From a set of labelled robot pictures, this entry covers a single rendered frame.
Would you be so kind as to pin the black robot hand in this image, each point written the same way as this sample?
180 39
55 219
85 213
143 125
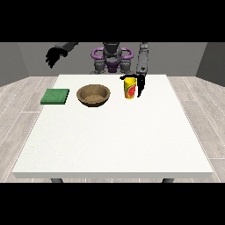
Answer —
140 83
54 56

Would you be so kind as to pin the grey robot trunk purple rings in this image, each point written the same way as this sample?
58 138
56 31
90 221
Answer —
111 60

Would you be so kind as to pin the brown wooden bowl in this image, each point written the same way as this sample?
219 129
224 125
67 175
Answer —
93 95

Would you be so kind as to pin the yellow cup with melon print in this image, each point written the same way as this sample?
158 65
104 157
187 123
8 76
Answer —
130 88

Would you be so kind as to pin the green square pad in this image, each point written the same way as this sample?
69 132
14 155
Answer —
55 96

